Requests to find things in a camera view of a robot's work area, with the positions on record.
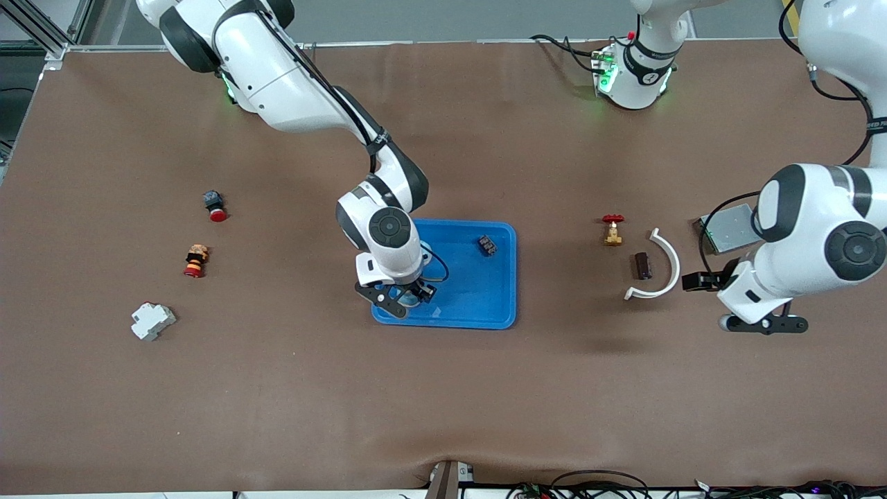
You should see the metal table edge bracket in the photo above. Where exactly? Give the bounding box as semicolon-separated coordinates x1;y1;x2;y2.
424;459;477;499

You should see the aluminium frame post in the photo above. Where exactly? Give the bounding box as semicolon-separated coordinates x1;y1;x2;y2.
0;0;96;70

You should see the grey metal power supply box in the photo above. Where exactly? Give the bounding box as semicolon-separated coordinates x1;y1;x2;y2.
695;203;760;256

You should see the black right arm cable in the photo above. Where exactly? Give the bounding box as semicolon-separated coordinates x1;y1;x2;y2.
256;7;451;285

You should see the aluminium table edge rail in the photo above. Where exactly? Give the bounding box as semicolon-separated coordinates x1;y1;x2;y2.
66;38;798;53

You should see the black table edge cable bundle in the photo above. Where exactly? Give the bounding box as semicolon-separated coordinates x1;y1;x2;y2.
506;470;887;499

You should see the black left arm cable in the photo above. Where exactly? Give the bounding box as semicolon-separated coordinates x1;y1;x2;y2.
699;0;875;277

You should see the blue plastic tray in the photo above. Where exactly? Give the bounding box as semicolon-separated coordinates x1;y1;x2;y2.
371;218;518;331

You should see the white circuit breaker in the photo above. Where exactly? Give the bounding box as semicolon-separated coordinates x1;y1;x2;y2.
130;302;177;342

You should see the white curved plastic strip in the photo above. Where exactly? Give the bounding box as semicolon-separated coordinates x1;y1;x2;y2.
624;228;681;301

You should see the red yellow push button switch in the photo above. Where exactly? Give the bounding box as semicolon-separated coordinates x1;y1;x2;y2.
183;244;210;279

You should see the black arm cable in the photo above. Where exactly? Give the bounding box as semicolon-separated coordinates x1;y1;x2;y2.
256;7;451;285
699;0;875;277

